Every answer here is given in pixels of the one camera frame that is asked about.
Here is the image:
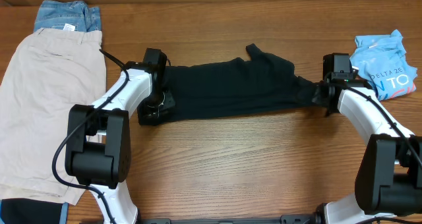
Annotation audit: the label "blue denim jeans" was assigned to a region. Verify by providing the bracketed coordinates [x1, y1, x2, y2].
[34, 0, 102, 32]

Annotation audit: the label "light blue printed t-shirt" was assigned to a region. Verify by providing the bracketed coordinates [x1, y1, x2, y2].
[350, 30, 417, 101]

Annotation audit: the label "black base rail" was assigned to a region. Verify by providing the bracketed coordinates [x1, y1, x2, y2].
[137, 213, 325, 224]

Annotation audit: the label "beige shorts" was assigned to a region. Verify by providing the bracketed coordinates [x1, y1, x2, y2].
[1, 28, 106, 205]

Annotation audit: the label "black t-shirt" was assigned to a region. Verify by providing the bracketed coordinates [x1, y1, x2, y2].
[164, 44, 317, 122]

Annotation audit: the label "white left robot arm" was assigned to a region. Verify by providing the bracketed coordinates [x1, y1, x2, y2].
[56, 58, 175, 223]

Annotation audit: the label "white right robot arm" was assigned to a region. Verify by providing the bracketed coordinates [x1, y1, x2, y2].
[315, 80, 421, 223]

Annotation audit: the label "black garment with blue trim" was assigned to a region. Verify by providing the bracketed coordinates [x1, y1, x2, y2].
[1, 198, 69, 224]

